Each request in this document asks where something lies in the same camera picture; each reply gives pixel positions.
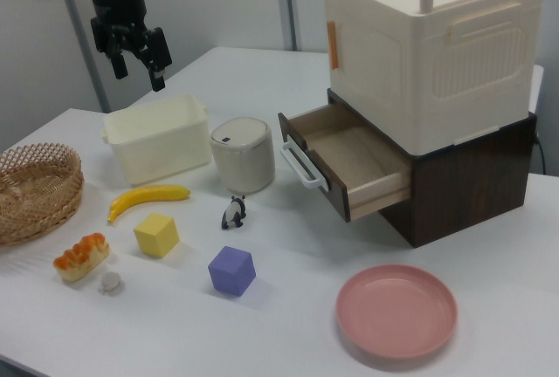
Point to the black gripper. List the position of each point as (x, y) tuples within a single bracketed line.
[(118, 4)]

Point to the woven wicker basket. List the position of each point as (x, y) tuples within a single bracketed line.
[(35, 193)]

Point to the toy bread with orange crust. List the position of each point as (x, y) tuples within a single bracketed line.
[(80, 257)]

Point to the cream plastic open bin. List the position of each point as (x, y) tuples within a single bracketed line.
[(161, 141)]

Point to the yellow toy banana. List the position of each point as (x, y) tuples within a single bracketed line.
[(144, 198)]

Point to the beige mini trash can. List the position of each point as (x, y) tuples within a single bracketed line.
[(244, 159)]

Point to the yellow cube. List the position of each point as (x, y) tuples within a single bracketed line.
[(155, 235)]

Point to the black white panda figurine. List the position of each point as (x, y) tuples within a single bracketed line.
[(233, 213)]

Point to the purple cube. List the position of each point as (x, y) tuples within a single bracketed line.
[(229, 272)]

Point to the dark brown wooden cabinet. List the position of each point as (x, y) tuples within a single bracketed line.
[(471, 185)]

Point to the pink plastic plate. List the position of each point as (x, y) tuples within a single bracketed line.
[(395, 311)]

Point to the grey metal frame post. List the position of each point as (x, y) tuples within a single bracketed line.
[(85, 54), (290, 2)]

